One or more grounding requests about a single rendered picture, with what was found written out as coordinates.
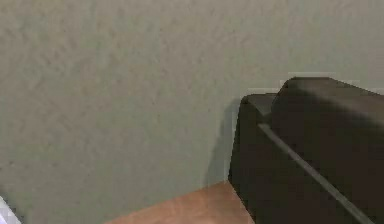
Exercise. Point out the dark brown sofa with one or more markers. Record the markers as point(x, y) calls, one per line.
point(300, 160)

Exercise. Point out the white furniture corner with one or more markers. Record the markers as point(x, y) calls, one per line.
point(6, 215)

